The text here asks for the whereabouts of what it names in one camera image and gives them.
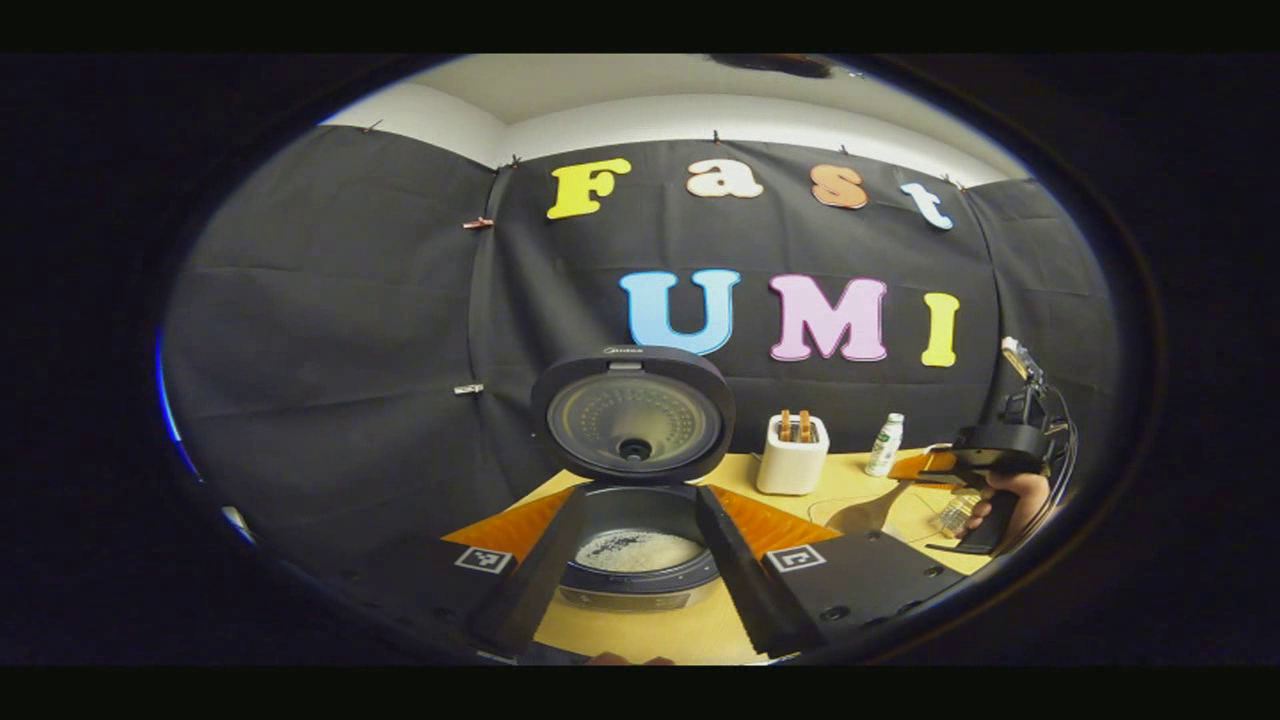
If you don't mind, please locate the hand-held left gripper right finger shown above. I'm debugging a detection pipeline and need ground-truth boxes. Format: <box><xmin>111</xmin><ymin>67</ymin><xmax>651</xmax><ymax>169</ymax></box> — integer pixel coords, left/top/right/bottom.
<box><xmin>695</xmin><ymin>484</ymin><xmax>969</xmax><ymax>661</ymax></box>

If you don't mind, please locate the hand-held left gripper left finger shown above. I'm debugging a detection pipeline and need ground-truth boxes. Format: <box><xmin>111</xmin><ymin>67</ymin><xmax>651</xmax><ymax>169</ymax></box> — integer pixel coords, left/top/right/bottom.
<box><xmin>335</xmin><ymin>484</ymin><xmax>593</xmax><ymax>661</ymax></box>

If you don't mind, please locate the clear chopstick holder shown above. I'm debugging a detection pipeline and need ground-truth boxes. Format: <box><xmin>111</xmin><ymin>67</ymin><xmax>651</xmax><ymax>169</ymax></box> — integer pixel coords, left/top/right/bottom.
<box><xmin>935</xmin><ymin>490</ymin><xmax>978</xmax><ymax>539</ymax></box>

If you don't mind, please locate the white rice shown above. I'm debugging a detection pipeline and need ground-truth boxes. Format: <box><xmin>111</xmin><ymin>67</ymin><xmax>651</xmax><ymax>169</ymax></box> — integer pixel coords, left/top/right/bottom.
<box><xmin>575</xmin><ymin>528</ymin><xmax>707</xmax><ymax>573</ymax></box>

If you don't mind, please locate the dark blue rice cooker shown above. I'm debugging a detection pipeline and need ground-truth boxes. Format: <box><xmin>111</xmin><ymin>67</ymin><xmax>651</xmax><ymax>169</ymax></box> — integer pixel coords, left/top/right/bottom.
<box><xmin>530</xmin><ymin>345</ymin><xmax>738</xmax><ymax>613</ymax></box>

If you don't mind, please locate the white bottle green label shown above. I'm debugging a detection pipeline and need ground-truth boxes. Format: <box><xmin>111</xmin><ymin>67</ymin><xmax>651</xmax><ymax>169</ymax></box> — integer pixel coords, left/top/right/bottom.
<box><xmin>865</xmin><ymin>413</ymin><xmax>905</xmax><ymax>478</ymax></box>

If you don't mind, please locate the clear plastic container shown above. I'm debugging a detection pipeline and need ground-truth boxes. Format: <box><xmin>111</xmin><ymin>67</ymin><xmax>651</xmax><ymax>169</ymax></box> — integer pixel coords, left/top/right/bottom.
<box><xmin>806</xmin><ymin>490</ymin><xmax>946</xmax><ymax>541</ymax></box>

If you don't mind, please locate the white toaster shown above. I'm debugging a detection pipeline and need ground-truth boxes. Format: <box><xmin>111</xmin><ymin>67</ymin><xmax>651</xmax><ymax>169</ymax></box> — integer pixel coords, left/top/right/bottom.
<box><xmin>756</xmin><ymin>413</ymin><xmax>831</xmax><ymax>496</ymax></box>

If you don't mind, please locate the black backdrop cloth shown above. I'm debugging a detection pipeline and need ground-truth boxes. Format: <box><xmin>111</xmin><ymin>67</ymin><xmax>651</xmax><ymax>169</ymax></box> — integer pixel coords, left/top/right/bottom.
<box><xmin>160</xmin><ymin>125</ymin><xmax>1121</xmax><ymax>561</ymax></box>

